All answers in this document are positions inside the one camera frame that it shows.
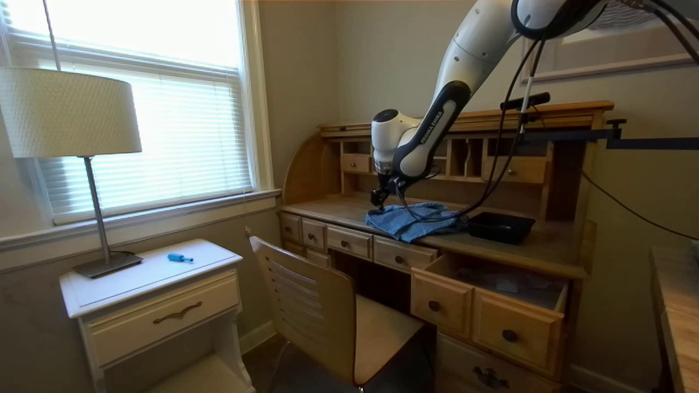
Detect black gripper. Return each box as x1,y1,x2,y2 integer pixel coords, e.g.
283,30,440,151
371,173,407,207

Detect blue cloth sheet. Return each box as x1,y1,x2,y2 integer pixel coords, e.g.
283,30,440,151
366,203,464,242

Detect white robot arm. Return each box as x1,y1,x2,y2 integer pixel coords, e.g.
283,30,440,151
371,0,698,207

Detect light wooden slatted chair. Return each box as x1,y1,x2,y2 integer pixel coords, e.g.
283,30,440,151
248,234,424,393

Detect black plastic tray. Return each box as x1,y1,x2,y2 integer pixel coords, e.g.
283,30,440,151
467,211,534,244

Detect wooden roll-top desk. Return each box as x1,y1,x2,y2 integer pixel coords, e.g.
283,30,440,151
281,101,615,393

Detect small blue object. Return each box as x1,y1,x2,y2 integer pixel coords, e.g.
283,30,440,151
167,252,194,264

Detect white window blinds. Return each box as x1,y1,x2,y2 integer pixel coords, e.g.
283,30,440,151
3,0,257,224

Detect white nightstand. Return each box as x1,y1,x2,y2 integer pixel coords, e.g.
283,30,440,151
59,239,257,393

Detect white table lamp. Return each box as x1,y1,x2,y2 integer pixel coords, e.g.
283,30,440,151
0,67,142,279

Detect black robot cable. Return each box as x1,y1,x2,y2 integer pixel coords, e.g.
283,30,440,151
407,0,699,242

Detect black camera on desk top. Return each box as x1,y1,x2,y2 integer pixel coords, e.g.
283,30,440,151
500,91,550,112

